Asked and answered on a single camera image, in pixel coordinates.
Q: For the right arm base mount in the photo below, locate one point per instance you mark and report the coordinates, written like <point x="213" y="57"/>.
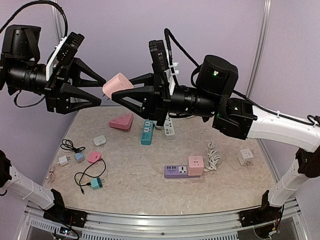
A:
<point x="263" y="214"/>

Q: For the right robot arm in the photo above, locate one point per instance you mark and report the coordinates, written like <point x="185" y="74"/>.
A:
<point x="212" y="96"/>

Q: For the right aluminium post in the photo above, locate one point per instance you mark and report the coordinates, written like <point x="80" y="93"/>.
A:
<point x="260" y="47"/>

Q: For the white square adapter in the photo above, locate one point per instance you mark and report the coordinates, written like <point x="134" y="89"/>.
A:
<point x="99" y="141"/>

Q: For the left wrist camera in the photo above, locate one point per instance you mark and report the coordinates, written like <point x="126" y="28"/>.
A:
<point x="63" y="53"/>

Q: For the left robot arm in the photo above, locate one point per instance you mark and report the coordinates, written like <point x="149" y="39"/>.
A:
<point x="21" y="70"/>

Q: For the teal charger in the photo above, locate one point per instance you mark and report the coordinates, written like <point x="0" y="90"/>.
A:
<point x="97" y="183"/>

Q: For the purple power strip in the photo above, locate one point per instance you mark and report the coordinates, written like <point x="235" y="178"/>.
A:
<point x="179" y="172"/>

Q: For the teal power strip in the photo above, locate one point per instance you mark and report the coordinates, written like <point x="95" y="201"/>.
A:
<point x="147" y="133"/>

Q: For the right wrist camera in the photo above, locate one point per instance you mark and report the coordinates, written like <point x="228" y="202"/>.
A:
<point x="161" y="64"/>

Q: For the aluminium post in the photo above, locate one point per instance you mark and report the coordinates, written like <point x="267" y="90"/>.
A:
<point x="260" y="47"/>
<point x="58" y="23"/>

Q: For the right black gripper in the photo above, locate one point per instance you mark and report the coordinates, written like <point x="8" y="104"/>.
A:
<point x="155" y="101"/>

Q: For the white power strip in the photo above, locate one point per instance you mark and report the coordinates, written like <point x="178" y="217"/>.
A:
<point x="169" y="131"/>

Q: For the left aluminium post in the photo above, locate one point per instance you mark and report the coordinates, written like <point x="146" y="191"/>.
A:
<point x="58" y="23"/>

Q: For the small white charger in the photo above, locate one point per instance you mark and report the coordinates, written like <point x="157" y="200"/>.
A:
<point x="64" y="160"/>

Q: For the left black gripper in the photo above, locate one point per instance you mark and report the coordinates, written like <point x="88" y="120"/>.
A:
<point x="57" y="91"/>

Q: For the white cube socket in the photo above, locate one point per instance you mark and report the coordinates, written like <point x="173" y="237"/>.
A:
<point x="245" y="157"/>

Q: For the pink square adapter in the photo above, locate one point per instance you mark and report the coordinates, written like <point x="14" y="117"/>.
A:
<point x="94" y="156"/>

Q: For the beige pink charger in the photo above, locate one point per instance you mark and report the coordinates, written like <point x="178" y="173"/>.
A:
<point x="117" y="83"/>

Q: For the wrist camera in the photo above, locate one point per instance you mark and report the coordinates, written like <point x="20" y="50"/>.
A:
<point x="161" y="64"/>
<point x="63" y="53"/>

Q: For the pink triangular power strip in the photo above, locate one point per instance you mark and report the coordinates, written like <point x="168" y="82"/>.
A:
<point x="122" y="123"/>

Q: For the pink cube socket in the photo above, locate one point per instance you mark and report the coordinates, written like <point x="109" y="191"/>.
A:
<point x="195" y="166"/>

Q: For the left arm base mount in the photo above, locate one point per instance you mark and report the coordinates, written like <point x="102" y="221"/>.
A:
<point x="70" y="217"/>

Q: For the blue charger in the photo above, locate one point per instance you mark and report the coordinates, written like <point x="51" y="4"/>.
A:
<point x="79" y="157"/>

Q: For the aluminium front rail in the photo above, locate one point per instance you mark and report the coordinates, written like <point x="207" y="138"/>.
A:
<point x="225" y="225"/>

